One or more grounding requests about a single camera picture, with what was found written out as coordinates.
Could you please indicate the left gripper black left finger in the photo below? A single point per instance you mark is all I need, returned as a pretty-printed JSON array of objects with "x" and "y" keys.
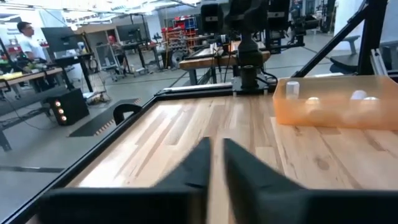
[{"x": 186, "y": 186}]

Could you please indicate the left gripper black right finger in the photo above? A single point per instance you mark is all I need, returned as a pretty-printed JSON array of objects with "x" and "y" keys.
[{"x": 258, "y": 199}]

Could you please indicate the translucent white capless pill bottle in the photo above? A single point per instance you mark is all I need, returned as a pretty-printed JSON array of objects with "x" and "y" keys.
[{"x": 292, "y": 90}]

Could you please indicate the orange translucent plastic basket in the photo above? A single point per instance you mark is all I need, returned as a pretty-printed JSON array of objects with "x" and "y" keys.
[{"x": 326, "y": 119}]

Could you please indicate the black striped-edge floor mat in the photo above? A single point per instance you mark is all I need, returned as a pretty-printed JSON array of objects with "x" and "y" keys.
[{"x": 93, "y": 124}]

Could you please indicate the wooden workbench with metal legs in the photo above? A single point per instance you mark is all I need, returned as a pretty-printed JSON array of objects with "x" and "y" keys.
[{"x": 202, "y": 62}]

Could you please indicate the black computer tower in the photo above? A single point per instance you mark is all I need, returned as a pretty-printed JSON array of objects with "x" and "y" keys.
[{"x": 74, "y": 105}]

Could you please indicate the person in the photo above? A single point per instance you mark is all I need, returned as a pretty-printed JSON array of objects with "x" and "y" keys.
[
  {"x": 116, "y": 49},
  {"x": 31, "y": 46}
]

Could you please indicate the shelf with red blue bins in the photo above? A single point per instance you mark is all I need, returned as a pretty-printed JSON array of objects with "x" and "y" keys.
[{"x": 180, "y": 28}]

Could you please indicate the black monitor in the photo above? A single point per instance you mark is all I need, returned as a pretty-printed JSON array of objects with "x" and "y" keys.
[
  {"x": 129, "y": 32},
  {"x": 59, "y": 39}
]

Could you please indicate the black desk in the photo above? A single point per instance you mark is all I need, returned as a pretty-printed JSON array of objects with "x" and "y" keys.
[{"x": 77, "y": 59}]

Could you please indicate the white chair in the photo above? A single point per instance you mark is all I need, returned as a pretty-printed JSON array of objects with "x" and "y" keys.
[{"x": 349, "y": 43}]

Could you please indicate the silver aluminium extrusion bar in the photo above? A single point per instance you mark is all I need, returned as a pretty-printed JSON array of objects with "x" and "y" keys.
[{"x": 377, "y": 62}]

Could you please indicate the wooden-top workbench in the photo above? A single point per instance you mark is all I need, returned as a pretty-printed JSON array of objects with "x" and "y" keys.
[{"x": 28, "y": 76}]

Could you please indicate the black diagonal frame brace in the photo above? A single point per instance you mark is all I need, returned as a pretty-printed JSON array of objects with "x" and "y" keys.
[{"x": 326, "y": 49}]

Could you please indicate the black vertical frame post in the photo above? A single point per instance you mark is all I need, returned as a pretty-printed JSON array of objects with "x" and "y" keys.
[{"x": 371, "y": 31}]

